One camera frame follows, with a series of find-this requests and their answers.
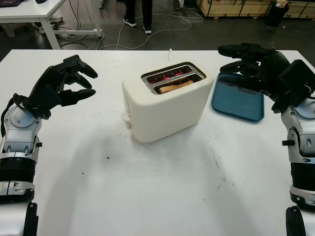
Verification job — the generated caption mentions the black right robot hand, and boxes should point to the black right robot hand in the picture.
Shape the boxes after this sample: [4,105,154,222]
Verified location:
[218,43,293,114]

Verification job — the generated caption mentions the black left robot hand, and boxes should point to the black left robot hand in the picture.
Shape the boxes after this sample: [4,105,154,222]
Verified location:
[33,55,98,107]

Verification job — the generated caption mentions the slice of toast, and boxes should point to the slice of toast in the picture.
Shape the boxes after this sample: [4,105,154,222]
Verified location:
[158,79,195,94]

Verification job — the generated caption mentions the person with black trousers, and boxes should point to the person with black trousers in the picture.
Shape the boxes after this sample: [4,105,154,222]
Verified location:
[122,0,154,34]

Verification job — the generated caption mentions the white two-slot toaster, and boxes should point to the white two-slot toaster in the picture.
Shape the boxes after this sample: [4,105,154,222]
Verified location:
[122,60,214,143]

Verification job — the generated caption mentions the grey plastic step stool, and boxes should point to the grey plastic step stool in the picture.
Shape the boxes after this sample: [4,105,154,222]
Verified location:
[0,22,34,37]

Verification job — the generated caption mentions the blue plastic tray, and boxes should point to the blue plastic tray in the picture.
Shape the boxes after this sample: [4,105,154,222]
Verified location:
[211,71,266,123]

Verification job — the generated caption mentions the wooden crates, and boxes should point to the wooden crates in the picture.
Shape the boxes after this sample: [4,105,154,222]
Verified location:
[195,0,315,19]

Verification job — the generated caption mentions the white office desk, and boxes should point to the white office desk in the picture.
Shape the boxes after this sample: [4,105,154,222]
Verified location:
[0,0,104,50]

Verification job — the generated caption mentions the dark laptop on desk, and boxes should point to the dark laptop on desk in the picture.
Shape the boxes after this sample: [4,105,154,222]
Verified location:
[0,0,24,7]

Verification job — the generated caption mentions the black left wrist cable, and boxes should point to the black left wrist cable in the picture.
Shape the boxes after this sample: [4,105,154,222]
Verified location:
[0,92,40,137]

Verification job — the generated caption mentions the grey floor cable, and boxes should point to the grey floor cable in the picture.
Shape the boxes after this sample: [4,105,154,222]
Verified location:
[59,31,105,49]

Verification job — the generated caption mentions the black hanging cable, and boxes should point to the black hanging cable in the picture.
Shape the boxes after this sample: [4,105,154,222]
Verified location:
[71,0,82,30]

